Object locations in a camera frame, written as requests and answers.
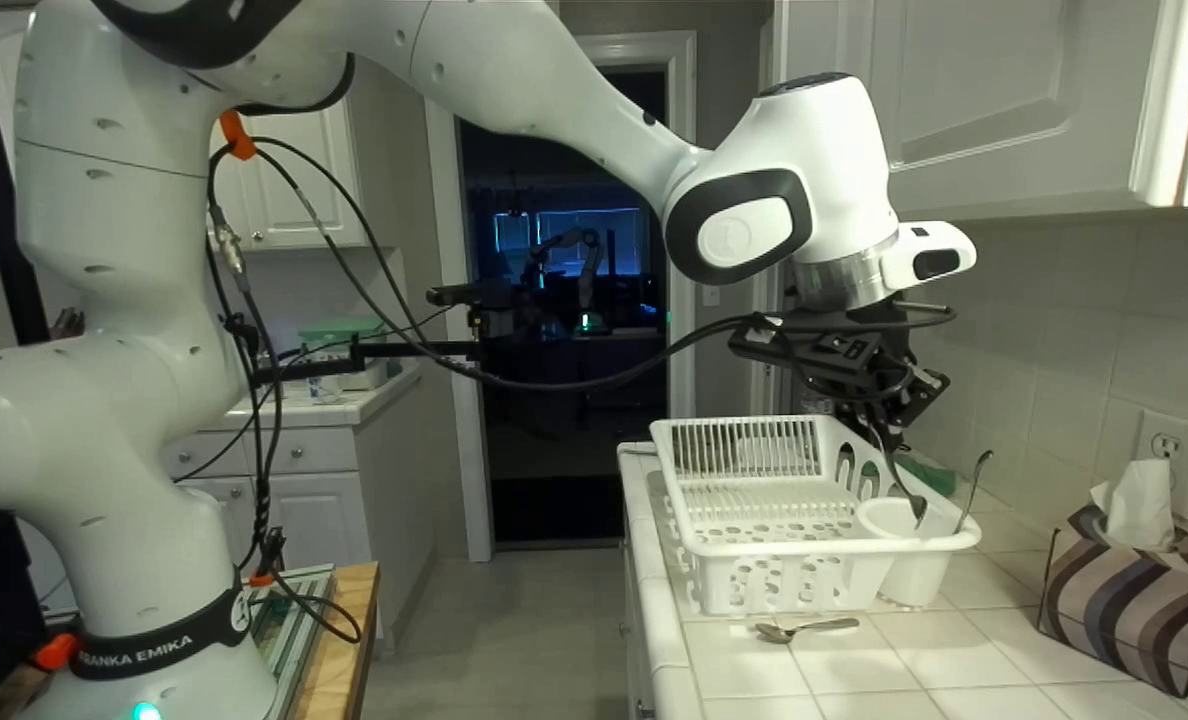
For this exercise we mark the white utensil cup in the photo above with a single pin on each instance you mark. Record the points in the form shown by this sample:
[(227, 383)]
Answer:
[(923, 545)]

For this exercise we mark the silver spoon on counter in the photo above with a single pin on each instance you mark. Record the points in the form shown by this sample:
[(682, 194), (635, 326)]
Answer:
[(785, 633)]

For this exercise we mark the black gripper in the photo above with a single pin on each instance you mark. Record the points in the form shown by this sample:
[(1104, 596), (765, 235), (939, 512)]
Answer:
[(863, 363)]

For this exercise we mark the white lower cabinet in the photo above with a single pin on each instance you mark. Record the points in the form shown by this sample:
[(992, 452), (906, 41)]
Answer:
[(352, 484)]

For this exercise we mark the green sponge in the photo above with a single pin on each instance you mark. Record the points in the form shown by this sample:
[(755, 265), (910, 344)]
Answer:
[(939, 476)]

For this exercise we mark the white upper cabinets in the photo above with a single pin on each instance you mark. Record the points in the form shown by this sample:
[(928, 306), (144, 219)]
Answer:
[(1006, 104)]

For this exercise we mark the white plastic dish rack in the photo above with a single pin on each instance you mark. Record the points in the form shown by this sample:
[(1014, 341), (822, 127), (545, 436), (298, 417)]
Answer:
[(760, 512)]

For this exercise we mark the wooden table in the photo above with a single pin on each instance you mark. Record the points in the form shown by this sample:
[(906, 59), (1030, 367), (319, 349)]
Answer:
[(300, 657)]

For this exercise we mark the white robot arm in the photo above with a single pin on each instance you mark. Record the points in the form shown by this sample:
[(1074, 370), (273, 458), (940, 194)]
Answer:
[(115, 120)]

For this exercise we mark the striped tissue box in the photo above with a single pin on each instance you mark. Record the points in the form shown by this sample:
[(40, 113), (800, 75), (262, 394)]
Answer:
[(1119, 577)]

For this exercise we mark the white wall outlet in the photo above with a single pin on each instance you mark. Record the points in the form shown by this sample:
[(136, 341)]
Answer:
[(1164, 436)]

